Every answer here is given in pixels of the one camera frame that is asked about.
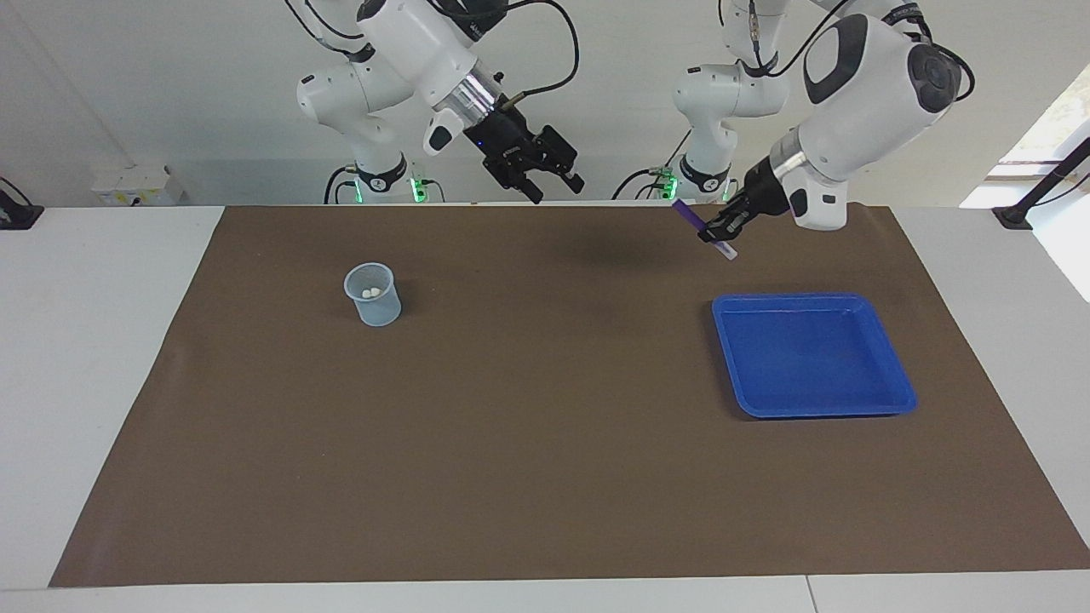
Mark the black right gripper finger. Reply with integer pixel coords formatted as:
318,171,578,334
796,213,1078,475
544,125,587,196
508,167,545,206

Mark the purple marker pen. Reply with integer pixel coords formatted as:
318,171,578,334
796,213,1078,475
670,197,739,262

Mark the blue plastic tray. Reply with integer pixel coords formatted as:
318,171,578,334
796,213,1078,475
711,292,919,420

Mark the translucent plastic cup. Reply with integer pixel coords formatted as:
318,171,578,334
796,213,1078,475
342,261,403,329

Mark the brown table mat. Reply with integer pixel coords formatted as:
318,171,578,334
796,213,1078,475
49,202,1090,588

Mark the black slanted pole stand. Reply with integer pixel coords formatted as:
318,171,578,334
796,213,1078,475
991,136,1090,230

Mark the black table clamp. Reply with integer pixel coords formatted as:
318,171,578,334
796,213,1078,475
0,176,44,232

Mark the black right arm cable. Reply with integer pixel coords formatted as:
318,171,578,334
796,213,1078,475
285,0,582,108

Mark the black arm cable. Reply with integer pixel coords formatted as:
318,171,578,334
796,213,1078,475
719,0,977,105
285,0,582,108

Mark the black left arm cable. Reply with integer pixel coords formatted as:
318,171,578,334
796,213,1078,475
719,0,977,105

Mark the black right base cable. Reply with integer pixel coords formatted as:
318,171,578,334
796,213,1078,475
323,164,359,205

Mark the white wall socket box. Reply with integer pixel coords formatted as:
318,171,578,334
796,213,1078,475
89,163,185,208

